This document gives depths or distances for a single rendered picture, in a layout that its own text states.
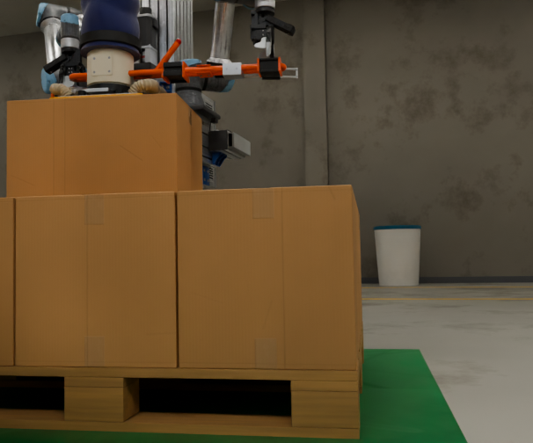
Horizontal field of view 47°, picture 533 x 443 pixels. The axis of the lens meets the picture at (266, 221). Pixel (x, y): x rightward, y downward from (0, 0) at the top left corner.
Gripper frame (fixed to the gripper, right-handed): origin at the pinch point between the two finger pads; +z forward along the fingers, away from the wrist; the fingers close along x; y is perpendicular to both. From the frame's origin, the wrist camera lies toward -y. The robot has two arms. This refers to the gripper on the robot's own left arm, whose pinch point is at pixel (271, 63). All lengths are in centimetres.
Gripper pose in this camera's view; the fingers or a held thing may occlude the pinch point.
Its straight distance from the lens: 230.7
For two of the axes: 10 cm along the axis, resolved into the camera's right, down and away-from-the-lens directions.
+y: -9.9, 0.2, 1.2
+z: 0.1, 10.0, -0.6
